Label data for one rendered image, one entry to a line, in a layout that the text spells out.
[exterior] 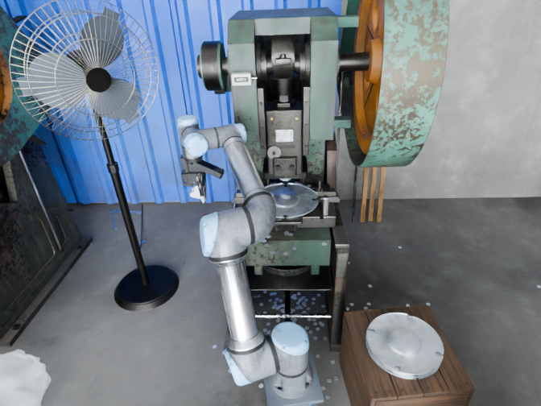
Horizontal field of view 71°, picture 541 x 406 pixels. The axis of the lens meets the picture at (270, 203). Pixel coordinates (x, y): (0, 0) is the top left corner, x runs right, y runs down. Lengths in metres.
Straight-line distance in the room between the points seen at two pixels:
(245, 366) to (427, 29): 1.10
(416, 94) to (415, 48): 0.13
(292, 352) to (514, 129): 2.57
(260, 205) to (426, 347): 0.92
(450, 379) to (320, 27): 1.35
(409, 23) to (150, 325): 1.89
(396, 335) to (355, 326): 0.17
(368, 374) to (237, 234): 0.80
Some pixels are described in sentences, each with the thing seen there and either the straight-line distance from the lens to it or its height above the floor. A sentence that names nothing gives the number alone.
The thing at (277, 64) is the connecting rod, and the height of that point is 1.35.
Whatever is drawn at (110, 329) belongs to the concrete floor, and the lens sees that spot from 2.35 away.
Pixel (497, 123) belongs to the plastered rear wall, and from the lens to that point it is 3.27.
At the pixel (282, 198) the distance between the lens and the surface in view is 1.66.
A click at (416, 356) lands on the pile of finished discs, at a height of 0.38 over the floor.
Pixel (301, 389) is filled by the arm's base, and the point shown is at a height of 0.48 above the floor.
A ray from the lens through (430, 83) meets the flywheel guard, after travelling 1.25.
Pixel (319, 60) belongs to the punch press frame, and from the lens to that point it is 1.45.
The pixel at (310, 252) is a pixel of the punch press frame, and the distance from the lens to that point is 1.70.
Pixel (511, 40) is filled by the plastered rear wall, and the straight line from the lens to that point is 3.10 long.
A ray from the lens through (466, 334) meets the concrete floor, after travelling 2.31.
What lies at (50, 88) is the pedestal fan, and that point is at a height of 1.28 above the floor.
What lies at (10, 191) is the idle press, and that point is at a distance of 2.56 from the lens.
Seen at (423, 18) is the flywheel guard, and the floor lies 1.51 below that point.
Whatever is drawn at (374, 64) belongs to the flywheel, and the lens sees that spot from 1.54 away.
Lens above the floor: 1.65
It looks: 32 degrees down
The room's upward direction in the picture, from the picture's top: 3 degrees counter-clockwise
